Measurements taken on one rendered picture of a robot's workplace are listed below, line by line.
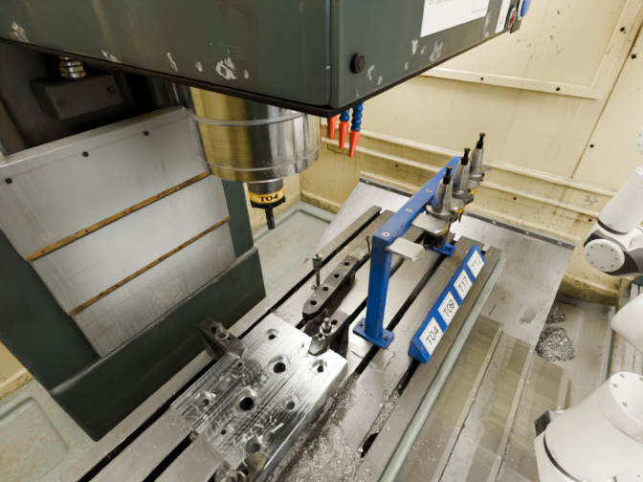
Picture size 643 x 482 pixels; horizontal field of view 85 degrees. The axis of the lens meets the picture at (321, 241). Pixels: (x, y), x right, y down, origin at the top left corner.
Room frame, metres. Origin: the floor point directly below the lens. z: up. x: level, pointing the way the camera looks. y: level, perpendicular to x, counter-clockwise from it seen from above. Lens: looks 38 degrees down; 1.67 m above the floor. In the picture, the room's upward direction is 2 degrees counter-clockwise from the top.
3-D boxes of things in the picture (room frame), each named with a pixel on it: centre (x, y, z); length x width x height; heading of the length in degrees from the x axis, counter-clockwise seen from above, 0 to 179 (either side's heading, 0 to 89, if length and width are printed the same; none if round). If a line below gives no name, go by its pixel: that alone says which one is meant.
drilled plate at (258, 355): (0.40, 0.13, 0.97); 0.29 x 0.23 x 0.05; 142
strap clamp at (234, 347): (0.51, 0.24, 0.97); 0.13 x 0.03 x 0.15; 52
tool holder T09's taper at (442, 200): (0.68, -0.27, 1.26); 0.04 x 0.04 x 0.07
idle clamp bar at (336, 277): (0.71, -0.02, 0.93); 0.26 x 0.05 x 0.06; 147
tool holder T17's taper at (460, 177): (0.76, -0.34, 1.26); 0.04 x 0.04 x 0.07
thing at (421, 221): (0.63, -0.24, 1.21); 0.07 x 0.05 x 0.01; 52
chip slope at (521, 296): (0.95, -0.33, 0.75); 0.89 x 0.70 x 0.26; 52
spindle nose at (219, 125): (0.44, 0.08, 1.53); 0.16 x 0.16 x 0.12
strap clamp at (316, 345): (0.51, -0.01, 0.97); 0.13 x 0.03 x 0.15; 142
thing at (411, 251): (0.55, -0.17, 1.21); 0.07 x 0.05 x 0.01; 52
